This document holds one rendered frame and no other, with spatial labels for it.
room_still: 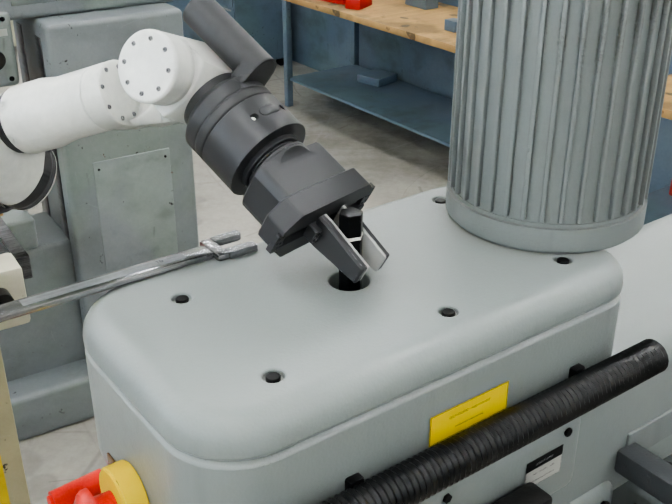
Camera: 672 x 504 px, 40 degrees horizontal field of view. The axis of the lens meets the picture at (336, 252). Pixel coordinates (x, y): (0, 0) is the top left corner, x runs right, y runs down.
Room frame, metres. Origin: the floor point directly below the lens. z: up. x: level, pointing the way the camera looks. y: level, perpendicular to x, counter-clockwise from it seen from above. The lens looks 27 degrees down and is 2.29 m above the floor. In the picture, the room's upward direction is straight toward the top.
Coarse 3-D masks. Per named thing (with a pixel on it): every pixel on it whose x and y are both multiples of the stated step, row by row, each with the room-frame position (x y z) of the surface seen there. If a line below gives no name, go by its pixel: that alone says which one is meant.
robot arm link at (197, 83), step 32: (192, 0) 0.85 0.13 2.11; (160, 32) 0.81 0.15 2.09; (224, 32) 0.83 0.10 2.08; (128, 64) 0.81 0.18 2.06; (160, 64) 0.79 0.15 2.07; (192, 64) 0.81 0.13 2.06; (224, 64) 0.84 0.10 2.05; (256, 64) 0.80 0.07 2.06; (160, 96) 0.78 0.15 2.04; (192, 96) 0.80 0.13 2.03; (224, 96) 0.78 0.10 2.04; (192, 128) 0.78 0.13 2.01
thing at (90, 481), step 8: (96, 472) 0.67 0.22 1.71; (80, 480) 0.66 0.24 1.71; (88, 480) 0.66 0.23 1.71; (96, 480) 0.67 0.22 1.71; (56, 488) 0.66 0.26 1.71; (64, 488) 0.65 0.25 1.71; (72, 488) 0.65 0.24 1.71; (80, 488) 0.66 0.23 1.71; (88, 488) 0.66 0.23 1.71; (96, 488) 0.66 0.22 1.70; (48, 496) 0.65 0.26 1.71; (56, 496) 0.65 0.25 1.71; (64, 496) 0.65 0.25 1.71; (72, 496) 0.65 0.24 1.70
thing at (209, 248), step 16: (208, 240) 0.79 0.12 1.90; (224, 240) 0.79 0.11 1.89; (176, 256) 0.75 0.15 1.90; (192, 256) 0.75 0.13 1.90; (208, 256) 0.76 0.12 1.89; (224, 256) 0.76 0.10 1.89; (112, 272) 0.72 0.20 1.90; (128, 272) 0.72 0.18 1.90; (144, 272) 0.72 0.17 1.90; (160, 272) 0.73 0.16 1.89; (64, 288) 0.69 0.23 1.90; (80, 288) 0.69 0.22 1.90; (96, 288) 0.70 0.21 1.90; (112, 288) 0.71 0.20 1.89; (16, 304) 0.67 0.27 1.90; (32, 304) 0.67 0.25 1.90; (48, 304) 0.67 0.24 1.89; (0, 320) 0.65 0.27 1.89
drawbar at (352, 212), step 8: (352, 208) 0.73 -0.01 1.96; (344, 216) 0.71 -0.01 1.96; (352, 216) 0.71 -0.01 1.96; (360, 216) 0.71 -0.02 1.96; (344, 224) 0.71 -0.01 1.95; (352, 224) 0.71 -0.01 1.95; (360, 224) 0.71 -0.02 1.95; (344, 232) 0.71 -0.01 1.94; (352, 232) 0.71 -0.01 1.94; (360, 232) 0.71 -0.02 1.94; (360, 240) 0.71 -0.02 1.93; (360, 248) 0.71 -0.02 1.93; (344, 280) 0.71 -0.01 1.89; (360, 280) 0.72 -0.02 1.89; (344, 288) 0.71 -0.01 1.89; (352, 288) 0.71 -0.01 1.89; (360, 288) 0.72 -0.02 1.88
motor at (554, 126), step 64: (512, 0) 0.80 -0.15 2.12; (576, 0) 0.78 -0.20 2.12; (640, 0) 0.78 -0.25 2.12; (512, 64) 0.79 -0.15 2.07; (576, 64) 0.77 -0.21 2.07; (640, 64) 0.79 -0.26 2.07; (512, 128) 0.79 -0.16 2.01; (576, 128) 0.77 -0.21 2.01; (640, 128) 0.80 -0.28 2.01; (448, 192) 0.86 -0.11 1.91; (512, 192) 0.79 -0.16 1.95; (576, 192) 0.77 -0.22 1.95; (640, 192) 0.81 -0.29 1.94
